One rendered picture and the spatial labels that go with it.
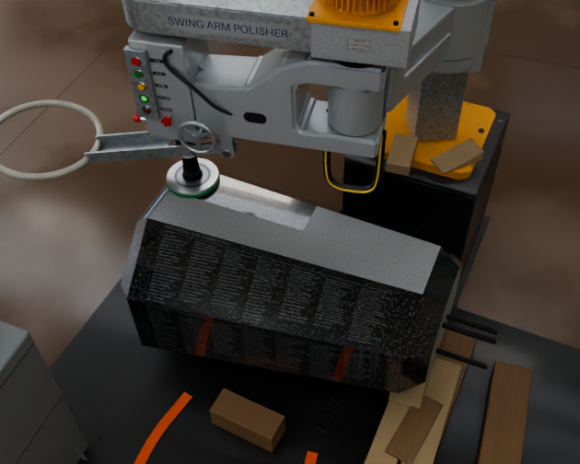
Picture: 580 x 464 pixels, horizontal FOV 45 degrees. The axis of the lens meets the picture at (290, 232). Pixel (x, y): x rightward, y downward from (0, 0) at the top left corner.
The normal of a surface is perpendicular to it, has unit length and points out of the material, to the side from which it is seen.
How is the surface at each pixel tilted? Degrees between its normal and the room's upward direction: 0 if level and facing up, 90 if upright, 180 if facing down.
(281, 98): 90
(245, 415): 0
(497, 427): 0
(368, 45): 90
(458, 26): 90
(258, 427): 0
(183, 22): 90
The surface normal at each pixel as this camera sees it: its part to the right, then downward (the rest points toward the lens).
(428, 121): 0.08, 0.74
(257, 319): -0.27, 0.01
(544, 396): -0.03, -0.67
